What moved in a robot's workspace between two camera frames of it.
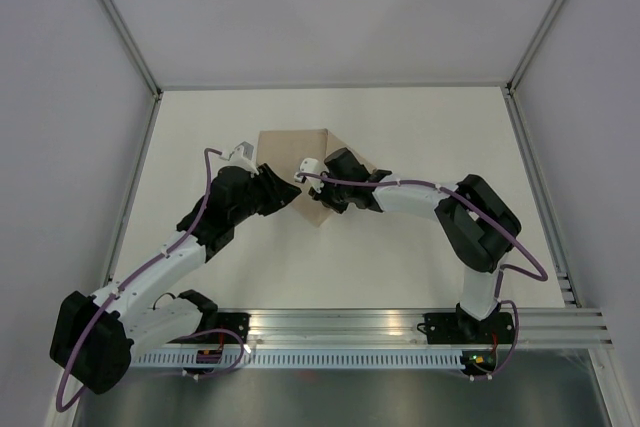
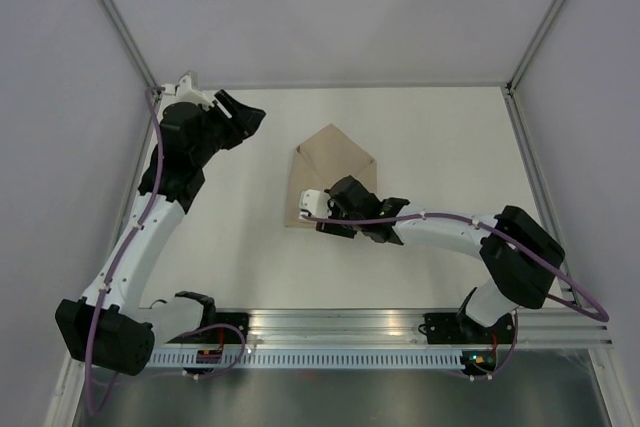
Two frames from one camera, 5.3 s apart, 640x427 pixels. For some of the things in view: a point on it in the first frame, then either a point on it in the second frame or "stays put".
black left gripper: (278, 191) -> (245, 120)
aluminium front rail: (562, 327) stays put
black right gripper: (321, 195) -> (337, 229)
